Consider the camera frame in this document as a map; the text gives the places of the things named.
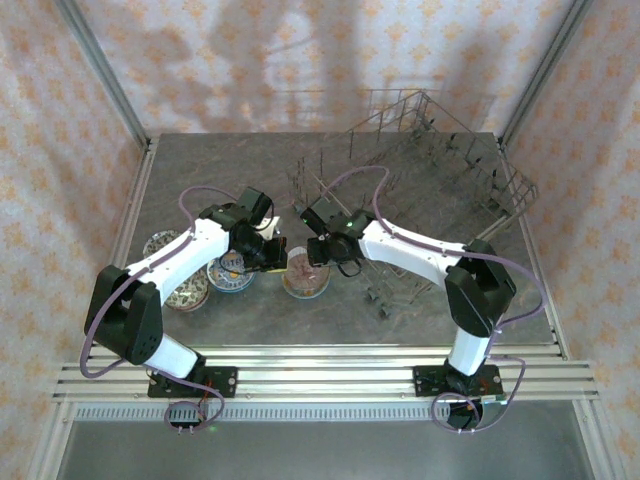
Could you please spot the pink patterned bowl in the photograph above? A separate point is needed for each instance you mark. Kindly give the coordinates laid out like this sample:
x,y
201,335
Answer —
x,y
300,282

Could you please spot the orange and teal bowl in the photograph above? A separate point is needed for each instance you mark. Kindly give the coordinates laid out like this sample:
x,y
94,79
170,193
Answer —
x,y
227,277

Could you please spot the green leaf pattern bowl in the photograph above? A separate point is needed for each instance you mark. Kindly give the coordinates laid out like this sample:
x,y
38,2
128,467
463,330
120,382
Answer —
x,y
187,297

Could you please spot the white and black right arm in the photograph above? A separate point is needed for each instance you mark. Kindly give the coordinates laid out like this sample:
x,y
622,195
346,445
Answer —
x,y
480,295

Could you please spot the grey metal front panel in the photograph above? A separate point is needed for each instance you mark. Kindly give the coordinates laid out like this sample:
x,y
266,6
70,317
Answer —
x,y
325,450

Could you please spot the small controller board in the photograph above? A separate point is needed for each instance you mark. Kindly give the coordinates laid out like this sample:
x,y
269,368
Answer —
x,y
492,407

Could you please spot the aluminium front rail base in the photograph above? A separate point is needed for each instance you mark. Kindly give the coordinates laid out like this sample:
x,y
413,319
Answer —
x,y
325,372

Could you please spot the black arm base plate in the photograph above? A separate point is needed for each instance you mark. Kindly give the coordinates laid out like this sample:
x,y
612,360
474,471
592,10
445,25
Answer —
x,y
425,382
225,382

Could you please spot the aluminium table side rail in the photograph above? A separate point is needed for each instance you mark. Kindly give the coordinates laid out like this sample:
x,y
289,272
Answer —
x,y
133,200
534,250

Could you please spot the aluminium frame post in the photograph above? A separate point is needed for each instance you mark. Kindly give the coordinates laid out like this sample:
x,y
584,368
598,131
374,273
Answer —
x,y
107,75
541,75

